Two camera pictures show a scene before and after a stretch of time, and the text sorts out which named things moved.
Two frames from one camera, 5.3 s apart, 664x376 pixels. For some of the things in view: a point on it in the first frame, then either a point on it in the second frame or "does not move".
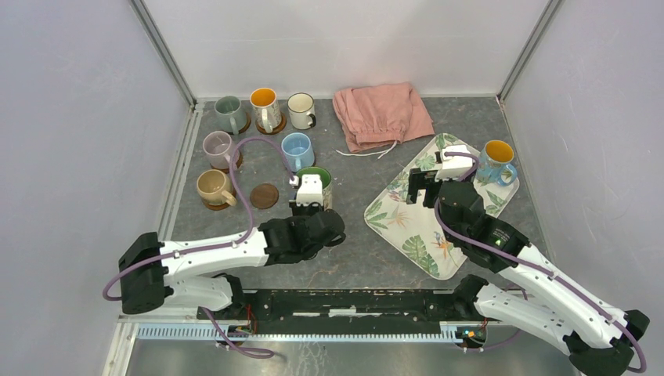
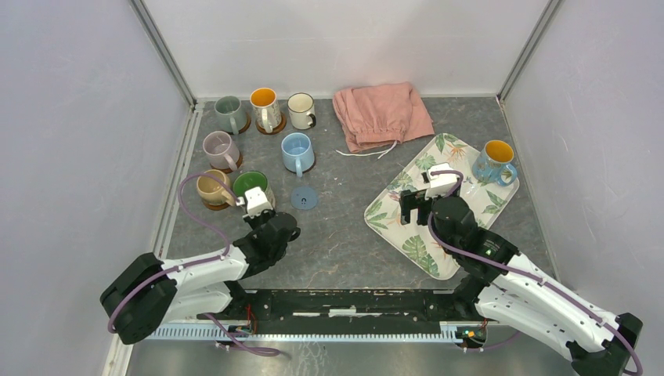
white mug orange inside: x=265 y=103 does not move
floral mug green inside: x=326 y=179 -> x=247 y=180
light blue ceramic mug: x=297 y=151 does not move
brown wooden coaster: x=214 y=207 does not move
